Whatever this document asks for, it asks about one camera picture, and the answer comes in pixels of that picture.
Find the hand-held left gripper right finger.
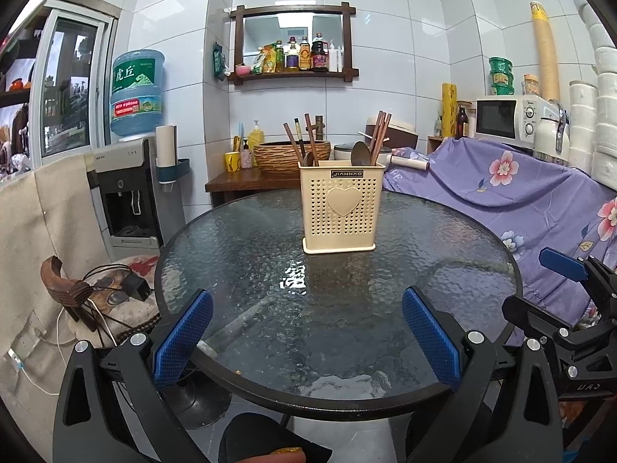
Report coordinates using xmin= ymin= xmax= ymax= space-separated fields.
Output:
xmin=401 ymin=286 xmax=565 ymax=463

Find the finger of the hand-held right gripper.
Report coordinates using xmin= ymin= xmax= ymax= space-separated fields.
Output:
xmin=501 ymin=294 xmax=572 ymax=343
xmin=539 ymin=247 xmax=617 ymax=300

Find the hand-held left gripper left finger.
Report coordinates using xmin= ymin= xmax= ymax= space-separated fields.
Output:
xmin=52 ymin=289 xmax=215 ymax=463

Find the beige perforated utensil holder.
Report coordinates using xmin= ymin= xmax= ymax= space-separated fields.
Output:
xmin=298 ymin=160 xmax=388 ymax=254

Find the brown wooden chopstick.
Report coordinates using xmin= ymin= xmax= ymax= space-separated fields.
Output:
xmin=375 ymin=113 xmax=392 ymax=165
xmin=369 ymin=111 xmax=384 ymax=150
xmin=283 ymin=123 xmax=304 ymax=167
xmin=305 ymin=113 xmax=319 ymax=167
xmin=372 ymin=112 xmax=388 ymax=156

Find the person's left hand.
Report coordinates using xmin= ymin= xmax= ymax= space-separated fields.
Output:
xmin=251 ymin=448 xmax=307 ymax=463

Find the black power adapter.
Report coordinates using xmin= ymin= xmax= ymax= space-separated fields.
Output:
xmin=123 ymin=275 xmax=152 ymax=302

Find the black round stand base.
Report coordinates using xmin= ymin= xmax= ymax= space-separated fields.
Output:
xmin=161 ymin=379 xmax=233 ymax=430

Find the purple floral cloth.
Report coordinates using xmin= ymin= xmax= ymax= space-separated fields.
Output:
xmin=383 ymin=137 xmax=617 ymax=329

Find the person's dark trouser leg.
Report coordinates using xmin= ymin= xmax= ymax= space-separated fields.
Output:
xmin=219 ymin=412 xmax=333 ymax=463

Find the white electric kettle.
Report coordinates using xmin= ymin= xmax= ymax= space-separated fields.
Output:
xmin=533 ymin=101 xmax=572 ymax=161

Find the wooden chair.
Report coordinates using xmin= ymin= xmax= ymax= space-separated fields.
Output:
xmin=41 ymin=257 xmax=162 ymax=343

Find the stack of white cups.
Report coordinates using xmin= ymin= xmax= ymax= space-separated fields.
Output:
xmin=569 ymin=0 xmax=617 ymax=194

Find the white microwave oven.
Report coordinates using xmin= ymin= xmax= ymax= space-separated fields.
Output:
xmin=475 ymin=96 xmax=550 ymax=149

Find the wooden vanity counter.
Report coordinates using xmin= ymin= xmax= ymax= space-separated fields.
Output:
xmin=205 ymin=168 xmax=302 ymax=206

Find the white lint roller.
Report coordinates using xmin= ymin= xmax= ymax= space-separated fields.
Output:
xmin=389 ymin=154 xmax=430 ymax=172

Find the grey water dispenser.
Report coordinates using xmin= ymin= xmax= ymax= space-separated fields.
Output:
xmin=87 ymin=136 xmax=186 ymax=252

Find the yellow wrap roll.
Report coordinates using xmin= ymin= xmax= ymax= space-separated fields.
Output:
xmin=441 ymin=83 xmax=457 ymax=140

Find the white paper cup tube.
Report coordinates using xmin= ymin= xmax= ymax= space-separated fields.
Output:
xmin=155 ymin=124 xmax=177 ymax=189

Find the beige cloth cover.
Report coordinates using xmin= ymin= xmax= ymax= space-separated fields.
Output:
xmin=0 ymin=154 xmax=111 ymax=444

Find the stack of green noodle cups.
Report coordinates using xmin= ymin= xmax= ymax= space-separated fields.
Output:
xmin=488 ymin=57 xmax=514 ymax=96

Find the woven pattern basin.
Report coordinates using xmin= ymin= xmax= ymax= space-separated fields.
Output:
xmin=253 ymin=141 xmax=333 ymax=174

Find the white pan with lid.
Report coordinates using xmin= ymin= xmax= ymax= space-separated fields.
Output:
xmin=334 ymin=142 xmax=391 ymax=167

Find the white brown rice cooker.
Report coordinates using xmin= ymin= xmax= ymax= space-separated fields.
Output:
xmin=365 ymin=117 xmax=418 ymax=150

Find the tall tan cardboard tube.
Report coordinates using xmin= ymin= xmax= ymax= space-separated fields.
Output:
xmin=529 ymin=1 xmax=561 ymax=102

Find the blue water jug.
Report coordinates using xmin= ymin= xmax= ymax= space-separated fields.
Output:
xmin=110 ymin=49 xmax=165 ymax=138

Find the green hanging packet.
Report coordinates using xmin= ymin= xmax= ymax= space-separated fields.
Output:
xmin=213 ymin=42 xmax=229 ymax=80

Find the white framed window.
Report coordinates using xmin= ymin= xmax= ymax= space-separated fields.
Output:
xmin=30 ymin=0 xmax=119 ymax=157

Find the yellow seasoning packet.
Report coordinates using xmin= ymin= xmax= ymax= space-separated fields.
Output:
xmin=251 ymin=44 xmax=278 ymax=74

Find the cluttered wooden display shelf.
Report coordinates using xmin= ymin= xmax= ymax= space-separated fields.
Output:
xmin=0 ymin=34 xmax=39 ymax=174

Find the dark soy sauce bottle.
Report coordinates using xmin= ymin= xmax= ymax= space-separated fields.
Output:
xmin=311 ymin=33 xmax=329 ymax=71

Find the wooden framed mirror shelf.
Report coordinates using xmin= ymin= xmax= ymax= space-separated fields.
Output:
xmin=228 ymin=2 xmax=360 ymax=86

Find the teal wall holder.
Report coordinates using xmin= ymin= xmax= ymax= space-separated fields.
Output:
xmin=157 ymin=157 xmax=191 ymax=181

